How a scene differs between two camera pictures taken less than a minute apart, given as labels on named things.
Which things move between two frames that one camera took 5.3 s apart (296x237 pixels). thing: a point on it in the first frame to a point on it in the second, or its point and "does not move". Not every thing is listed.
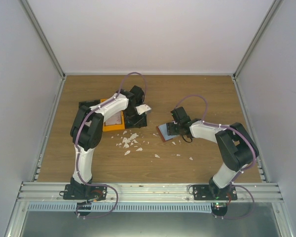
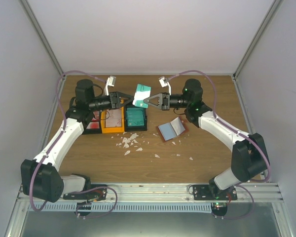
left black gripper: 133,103 to 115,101
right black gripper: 170,130 to 166,100
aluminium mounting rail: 149,191 does not move
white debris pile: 131,140 does not move
